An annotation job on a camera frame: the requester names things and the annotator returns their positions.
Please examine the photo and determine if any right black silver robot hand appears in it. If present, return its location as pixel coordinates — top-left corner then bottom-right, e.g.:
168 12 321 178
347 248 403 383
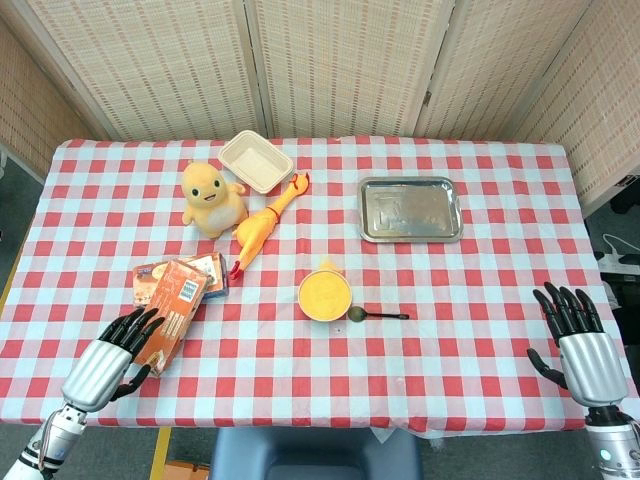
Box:
527 282 629 409

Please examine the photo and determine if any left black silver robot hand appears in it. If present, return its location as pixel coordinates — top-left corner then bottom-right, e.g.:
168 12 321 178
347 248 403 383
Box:
60 307 167 414

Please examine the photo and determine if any long orange carton box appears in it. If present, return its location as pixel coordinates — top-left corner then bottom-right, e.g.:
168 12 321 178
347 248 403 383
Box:
132 258 210 377

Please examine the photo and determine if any dark metal spoon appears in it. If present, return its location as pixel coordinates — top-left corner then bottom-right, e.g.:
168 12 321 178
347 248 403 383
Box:
348 306 410 322

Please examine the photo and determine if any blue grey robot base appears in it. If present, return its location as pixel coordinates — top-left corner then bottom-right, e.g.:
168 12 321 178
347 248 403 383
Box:
209 427 424 480

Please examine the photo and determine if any yellow bowl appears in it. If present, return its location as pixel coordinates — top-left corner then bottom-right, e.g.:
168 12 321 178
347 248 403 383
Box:
298 268 354 322

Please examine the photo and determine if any white power strip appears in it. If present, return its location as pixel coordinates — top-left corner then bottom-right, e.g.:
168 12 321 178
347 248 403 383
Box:
597 252 640 275

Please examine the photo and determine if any orange floor box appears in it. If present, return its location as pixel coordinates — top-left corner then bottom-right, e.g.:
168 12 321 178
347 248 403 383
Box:
163 459 211 480

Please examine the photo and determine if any blue orange snack box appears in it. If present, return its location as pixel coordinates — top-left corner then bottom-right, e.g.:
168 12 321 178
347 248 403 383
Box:
132 251 231 307

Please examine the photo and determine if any black floor object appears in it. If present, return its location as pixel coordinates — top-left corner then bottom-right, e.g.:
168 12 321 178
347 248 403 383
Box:
610 188 640 216

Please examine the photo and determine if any yellow plush toy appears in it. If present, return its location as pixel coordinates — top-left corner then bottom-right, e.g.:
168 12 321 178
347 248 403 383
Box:
180 160 249 240

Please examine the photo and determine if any yellow rubber chicken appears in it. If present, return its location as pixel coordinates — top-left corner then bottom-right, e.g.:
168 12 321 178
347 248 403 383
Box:
228 170 311 281

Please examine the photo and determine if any red white checkered tablecloth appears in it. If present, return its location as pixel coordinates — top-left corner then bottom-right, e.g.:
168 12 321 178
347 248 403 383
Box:
0 137 640 439

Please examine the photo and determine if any rectangular metal tray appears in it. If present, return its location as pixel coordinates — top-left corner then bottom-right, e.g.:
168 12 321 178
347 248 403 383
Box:
357 175 465 245

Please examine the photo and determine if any beige rectangular food container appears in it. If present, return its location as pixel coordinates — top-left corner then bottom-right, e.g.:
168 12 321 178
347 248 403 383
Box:
217 129 295 195

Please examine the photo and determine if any woven folding screen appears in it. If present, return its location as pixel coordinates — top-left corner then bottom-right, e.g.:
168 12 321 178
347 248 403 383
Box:
0 0 640 216

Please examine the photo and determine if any white power cable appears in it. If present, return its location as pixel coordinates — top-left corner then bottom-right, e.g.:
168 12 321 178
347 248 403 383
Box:
601 233 632 261

